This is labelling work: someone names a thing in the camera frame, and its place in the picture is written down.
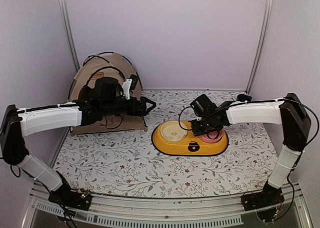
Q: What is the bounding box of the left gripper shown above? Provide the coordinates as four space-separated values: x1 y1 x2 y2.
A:
101 96 157 116

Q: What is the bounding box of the pink bowl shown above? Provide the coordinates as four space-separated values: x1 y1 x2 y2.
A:
198 131 224 144

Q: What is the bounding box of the cream paw print bowl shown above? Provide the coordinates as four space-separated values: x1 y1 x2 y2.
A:
160 120 188 142

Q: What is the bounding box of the yellow double bowl holder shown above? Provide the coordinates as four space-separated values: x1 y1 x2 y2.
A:
151 120 229 156

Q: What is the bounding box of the pink checkered cushion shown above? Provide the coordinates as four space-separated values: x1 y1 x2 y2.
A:
93 115 123 128

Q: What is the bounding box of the black tent pole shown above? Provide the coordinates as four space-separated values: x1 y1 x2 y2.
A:
82 52 143 90
67 54 109 100

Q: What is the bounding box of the beige pet tent fabric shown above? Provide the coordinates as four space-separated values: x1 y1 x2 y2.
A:
70 66 148 136

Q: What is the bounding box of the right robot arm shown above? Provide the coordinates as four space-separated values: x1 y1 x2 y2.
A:
190 93 311 206

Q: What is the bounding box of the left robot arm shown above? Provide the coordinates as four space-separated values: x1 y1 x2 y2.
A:
0 77 156 205

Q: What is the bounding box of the dark blue cup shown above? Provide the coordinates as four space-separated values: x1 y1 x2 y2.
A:
236 94 252 102

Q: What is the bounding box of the floral table mat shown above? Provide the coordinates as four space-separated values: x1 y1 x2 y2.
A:
54 90 278 198

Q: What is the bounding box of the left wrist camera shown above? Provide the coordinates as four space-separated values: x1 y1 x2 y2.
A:
122 74 139 100

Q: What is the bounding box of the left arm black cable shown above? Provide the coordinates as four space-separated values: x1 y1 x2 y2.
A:
84 66 126 88

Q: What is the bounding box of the front aluminium rail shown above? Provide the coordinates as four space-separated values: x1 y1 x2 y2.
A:
21 183 315 227

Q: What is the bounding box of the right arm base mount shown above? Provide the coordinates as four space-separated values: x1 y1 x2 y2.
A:
240 191 285 223

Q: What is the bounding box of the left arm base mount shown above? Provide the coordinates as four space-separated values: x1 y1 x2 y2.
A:
48 187 92 211

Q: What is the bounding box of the left aluminium frame post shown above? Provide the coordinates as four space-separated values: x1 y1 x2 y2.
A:
58 0 81 72

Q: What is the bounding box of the aluminium frame post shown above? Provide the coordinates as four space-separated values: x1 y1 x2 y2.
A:
58 0 81 72
245 0 273 94

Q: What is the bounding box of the right aluminium frame post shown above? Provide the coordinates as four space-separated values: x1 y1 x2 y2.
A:
245 0 273 94

